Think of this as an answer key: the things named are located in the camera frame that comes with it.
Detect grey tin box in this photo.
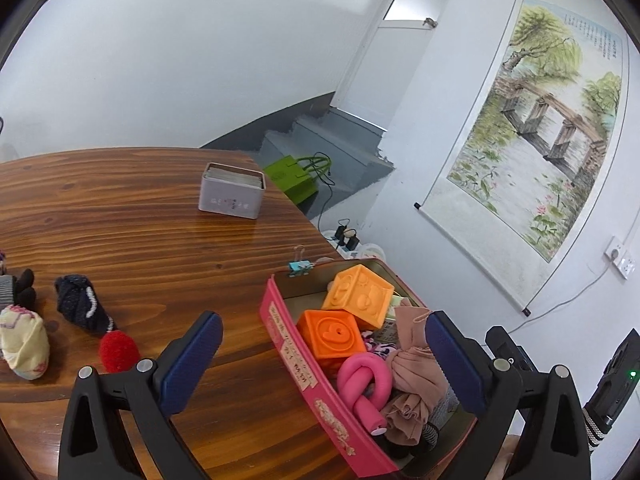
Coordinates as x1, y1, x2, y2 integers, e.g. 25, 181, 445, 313
197, 162, 267, 220

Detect black cable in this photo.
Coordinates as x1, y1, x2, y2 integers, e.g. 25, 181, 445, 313
300, 156, 337, 221

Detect orange rubber block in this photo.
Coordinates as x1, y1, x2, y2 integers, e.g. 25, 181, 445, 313
296, 309, 361, 378
321, 265, 396, 332

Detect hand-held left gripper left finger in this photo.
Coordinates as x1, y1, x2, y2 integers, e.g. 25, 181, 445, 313
57, 310, 224, 480

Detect white green medicine box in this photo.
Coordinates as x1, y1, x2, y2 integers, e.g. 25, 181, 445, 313
372, 296, 413, 345

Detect landscape scroll painting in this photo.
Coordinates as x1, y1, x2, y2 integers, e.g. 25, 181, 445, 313
414, 0, 631, 317

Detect teal binder clip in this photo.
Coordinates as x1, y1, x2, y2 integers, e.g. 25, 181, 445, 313
288, 245, 312, 277

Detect green paper gift bag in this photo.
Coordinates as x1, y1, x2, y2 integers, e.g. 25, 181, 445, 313
263, 155, 332, 205

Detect white power cable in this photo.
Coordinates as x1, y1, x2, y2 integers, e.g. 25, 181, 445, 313
505, 260, 613, 333

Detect red pompom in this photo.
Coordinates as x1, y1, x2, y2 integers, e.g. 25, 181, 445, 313
98, 330, 142, 374

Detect white door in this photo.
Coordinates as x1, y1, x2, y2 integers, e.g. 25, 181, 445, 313
330, 0, 453, 131

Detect dark knit hat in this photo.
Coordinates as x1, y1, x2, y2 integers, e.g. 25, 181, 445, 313
54, 274, 117, 337

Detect grey staircase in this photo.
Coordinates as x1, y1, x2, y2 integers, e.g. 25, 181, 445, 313
200, 92, 396, 221

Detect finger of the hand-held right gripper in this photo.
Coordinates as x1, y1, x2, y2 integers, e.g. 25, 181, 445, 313
485, 326, 532, 376

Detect pink foam curler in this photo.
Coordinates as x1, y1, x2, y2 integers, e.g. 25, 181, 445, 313
336, 351, 393, 436

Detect cream patterned sock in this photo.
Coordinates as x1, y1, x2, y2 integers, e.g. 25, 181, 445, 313
0, 306, 51, 380

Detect dusty pink cloth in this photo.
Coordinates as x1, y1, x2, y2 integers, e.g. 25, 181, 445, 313
380, 302, 451, 446

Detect black sock item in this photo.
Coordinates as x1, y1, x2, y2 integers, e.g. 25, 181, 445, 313
12, 268, 37, 308

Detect black plug adapter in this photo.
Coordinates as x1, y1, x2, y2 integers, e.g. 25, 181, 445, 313
334, 219, 358, 252

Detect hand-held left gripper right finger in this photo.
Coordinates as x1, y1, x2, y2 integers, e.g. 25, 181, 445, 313
425, 310, 593, 480

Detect pink tin container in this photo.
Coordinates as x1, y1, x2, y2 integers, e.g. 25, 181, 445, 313
259, 258, 481, 478

